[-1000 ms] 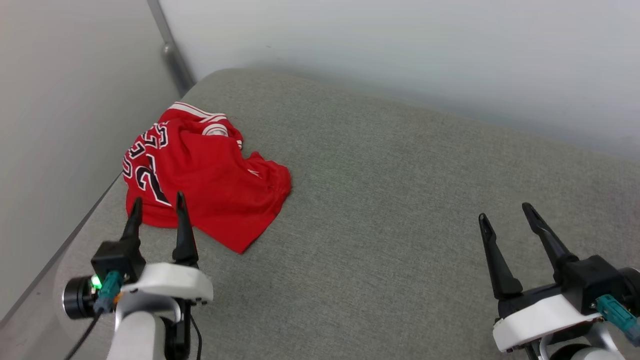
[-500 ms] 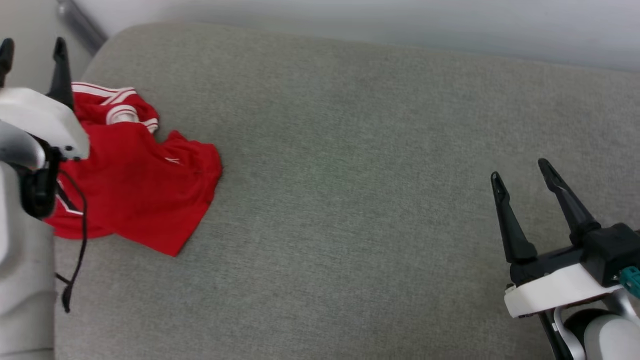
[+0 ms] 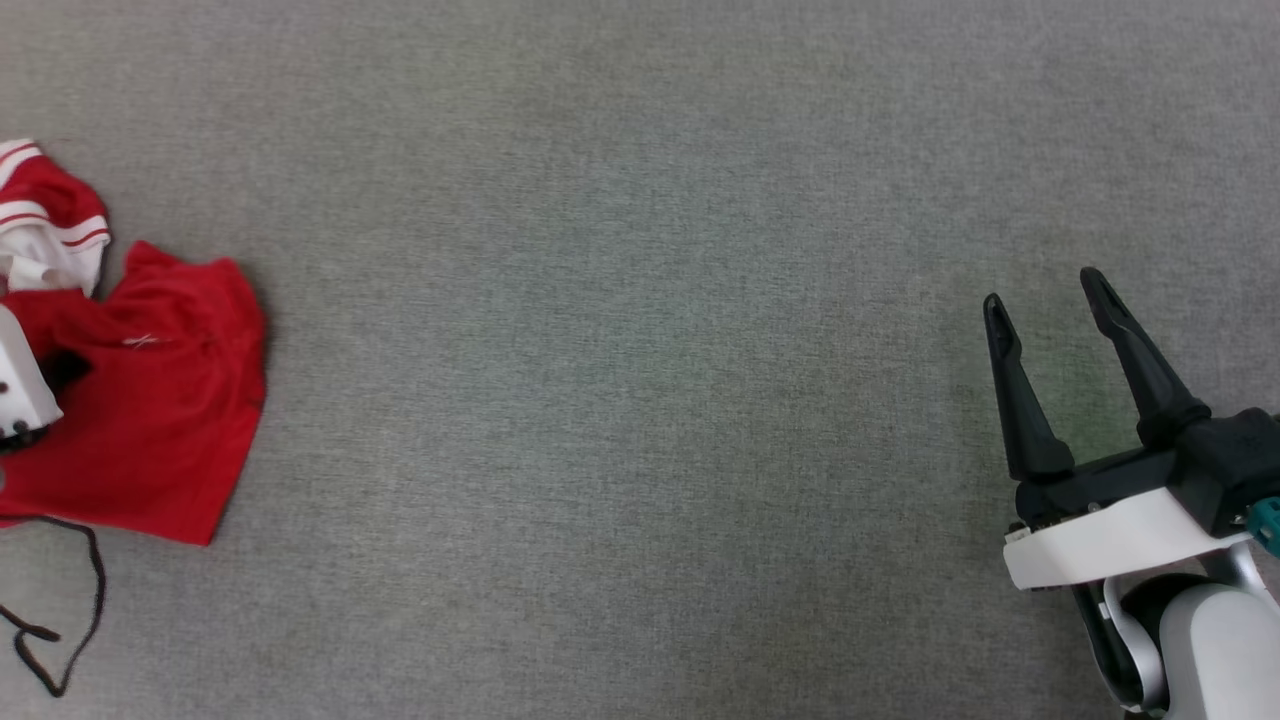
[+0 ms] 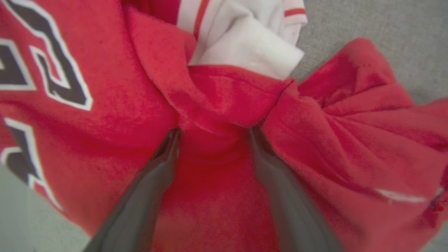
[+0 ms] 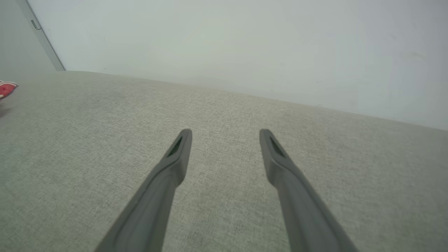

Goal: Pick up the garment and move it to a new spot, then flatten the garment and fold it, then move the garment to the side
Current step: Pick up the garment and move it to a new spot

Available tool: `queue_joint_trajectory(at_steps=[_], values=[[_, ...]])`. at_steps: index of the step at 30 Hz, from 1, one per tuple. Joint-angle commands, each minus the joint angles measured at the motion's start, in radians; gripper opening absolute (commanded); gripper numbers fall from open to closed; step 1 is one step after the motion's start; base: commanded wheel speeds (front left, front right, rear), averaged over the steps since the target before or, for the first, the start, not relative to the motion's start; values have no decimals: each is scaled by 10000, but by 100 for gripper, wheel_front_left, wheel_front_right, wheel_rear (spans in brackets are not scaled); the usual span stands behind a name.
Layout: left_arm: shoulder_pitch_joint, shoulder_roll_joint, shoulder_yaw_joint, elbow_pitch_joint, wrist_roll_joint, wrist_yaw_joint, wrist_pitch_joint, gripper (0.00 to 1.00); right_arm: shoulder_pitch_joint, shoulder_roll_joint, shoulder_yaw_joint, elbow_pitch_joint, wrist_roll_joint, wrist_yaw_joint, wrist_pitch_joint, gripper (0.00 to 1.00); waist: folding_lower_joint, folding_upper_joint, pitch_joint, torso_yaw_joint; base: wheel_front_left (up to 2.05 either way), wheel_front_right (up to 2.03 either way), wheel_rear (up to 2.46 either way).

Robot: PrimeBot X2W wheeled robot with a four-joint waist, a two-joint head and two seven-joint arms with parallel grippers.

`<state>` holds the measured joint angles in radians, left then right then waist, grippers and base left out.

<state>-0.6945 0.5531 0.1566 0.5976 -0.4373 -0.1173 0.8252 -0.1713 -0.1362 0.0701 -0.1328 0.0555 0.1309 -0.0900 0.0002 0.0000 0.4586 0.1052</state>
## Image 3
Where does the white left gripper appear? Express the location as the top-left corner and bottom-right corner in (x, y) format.
(0, 303), (94, 447)

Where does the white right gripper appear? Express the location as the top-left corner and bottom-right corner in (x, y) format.
(982, 266), (1257, 592)

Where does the red and white jersey shirt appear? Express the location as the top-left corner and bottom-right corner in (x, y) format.
(0, 138), (269, 548)

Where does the thin black cable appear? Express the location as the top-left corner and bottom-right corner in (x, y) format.
(0, 514), (108, 699)

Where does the teal right camera connector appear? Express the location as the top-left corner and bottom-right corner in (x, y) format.
(1244, 497), (1280, 557)

